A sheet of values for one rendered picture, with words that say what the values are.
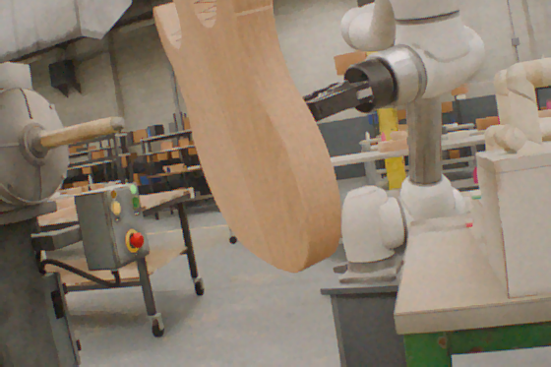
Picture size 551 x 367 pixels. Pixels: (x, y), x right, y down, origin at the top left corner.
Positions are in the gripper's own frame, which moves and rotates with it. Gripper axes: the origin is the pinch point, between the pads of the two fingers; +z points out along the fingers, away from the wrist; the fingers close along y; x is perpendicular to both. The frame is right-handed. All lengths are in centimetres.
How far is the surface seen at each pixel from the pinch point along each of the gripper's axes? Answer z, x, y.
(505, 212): -18.0, -17.1, -21.6
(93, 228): 24, -17, 66
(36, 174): 31, 2, 50
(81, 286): 47, -93, 292
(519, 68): -25.1, -1.6, -22.0
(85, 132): 19.2, 6.4, 39.8
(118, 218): 18, -17, 66
